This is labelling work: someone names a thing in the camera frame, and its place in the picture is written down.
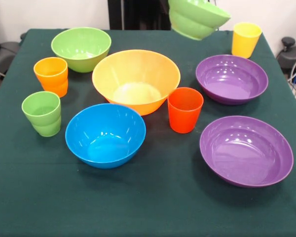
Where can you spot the red cup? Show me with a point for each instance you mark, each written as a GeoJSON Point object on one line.
{"type": "Point", "coordinates": [185, 118]}

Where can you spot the large orange bowl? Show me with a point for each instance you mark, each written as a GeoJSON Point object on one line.
{"type": "Point", "coordinates": [123, 66]}

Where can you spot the small green bowl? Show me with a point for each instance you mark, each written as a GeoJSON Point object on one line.
{"type": "Point", "coordinates": [192, 19]}

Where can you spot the blue bowl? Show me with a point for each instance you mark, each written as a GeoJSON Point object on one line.
{"type": "Point", "coordinates": [103, 121]}

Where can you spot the dark green tablecloth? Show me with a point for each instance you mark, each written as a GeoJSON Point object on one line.
{"type": "Point", "coordinates": [148, 197]}

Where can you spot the purple bowl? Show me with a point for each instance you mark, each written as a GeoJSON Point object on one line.
{"type": "Point", "coordinates": [232, 81]}
{"type": "Point", "coordinates": [246, 153]}

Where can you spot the orange cup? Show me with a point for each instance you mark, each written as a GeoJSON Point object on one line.
{"type": "Point", "coordinates": [51, 84]}

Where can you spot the green cup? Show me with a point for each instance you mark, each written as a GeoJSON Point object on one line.
{"type": "Point", "coordinates": [43, 123]}

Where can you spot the large green bowl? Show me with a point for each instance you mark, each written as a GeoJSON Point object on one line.
{"type": "Point", "coordinates": [71, 44]}

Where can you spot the yellow cup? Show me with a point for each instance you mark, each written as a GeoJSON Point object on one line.
{"type": "Point", "coordinates": [245, 44]}

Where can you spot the grey black machine base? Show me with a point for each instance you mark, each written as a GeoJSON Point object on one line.
{"type": "Point", "coordinates": [5, 51]}
{"type": "Point", "coordinates": [293, 55]}

